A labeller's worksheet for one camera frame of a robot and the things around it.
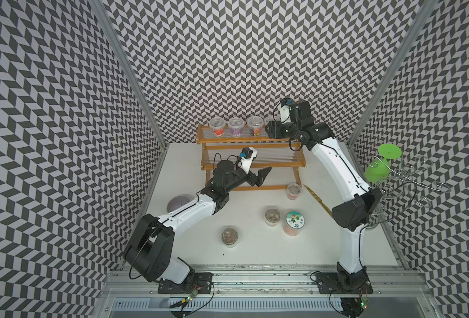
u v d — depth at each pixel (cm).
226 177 62
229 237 79
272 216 85
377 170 77
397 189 195
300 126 60
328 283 73
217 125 79
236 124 80
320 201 96
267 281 75
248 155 65
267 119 73
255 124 80
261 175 69
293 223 80
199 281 72
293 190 92
